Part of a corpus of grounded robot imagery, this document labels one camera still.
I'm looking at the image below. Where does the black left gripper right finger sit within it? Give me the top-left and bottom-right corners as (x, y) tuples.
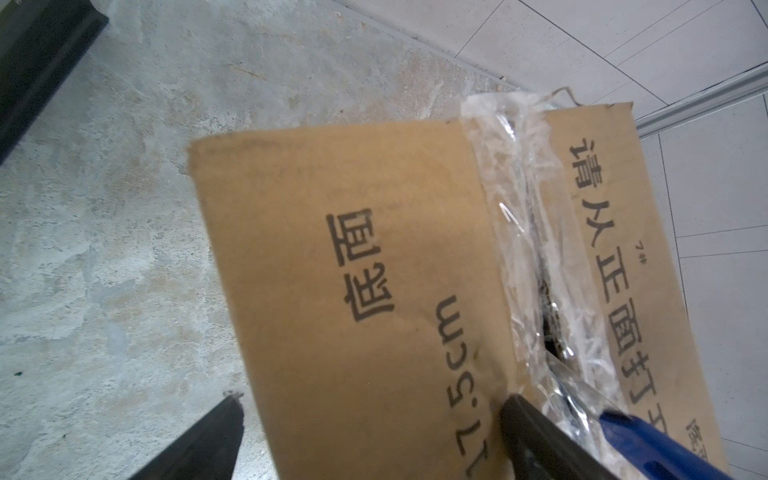
(500, 394), (617, 480)

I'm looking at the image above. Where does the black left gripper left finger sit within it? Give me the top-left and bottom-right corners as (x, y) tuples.
(130, 393), (244, 480)

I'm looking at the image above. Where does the blue box cutter knife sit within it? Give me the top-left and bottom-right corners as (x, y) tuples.
(599, 410), (731, 480)

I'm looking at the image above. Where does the brown cardboard express box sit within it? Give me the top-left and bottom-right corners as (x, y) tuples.
(188, 103), (729, 479)

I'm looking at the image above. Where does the clear packing tape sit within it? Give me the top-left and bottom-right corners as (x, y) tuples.
(460, 92), (639, 479)

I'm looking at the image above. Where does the black white chessboard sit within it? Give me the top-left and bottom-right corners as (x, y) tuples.
(1, 0), (109, 160)

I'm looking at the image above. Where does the aluminium corner post right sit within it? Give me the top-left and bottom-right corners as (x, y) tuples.
(636, 63), (767, 139)

